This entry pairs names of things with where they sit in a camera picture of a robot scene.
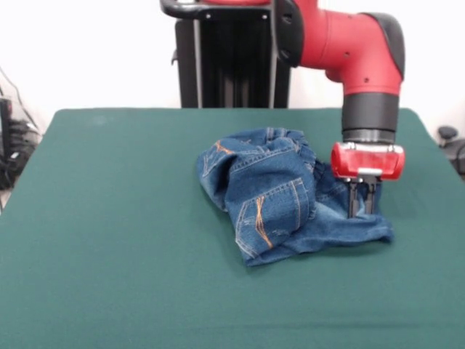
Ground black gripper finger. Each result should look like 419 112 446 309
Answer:
363 180 379 215
347 180 360 219

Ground blue denim jeans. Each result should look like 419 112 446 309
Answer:
195 127 395 268

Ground black robot pedestal with handle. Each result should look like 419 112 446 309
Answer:
159 0 294 109

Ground black round knob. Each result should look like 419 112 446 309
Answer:
437 125 459 141

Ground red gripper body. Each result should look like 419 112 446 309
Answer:
330 142 406 182

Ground black cable tangle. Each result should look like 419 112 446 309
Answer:
0 67 41 190

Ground dark green table cloth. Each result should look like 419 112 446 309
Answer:
0 107 465 349

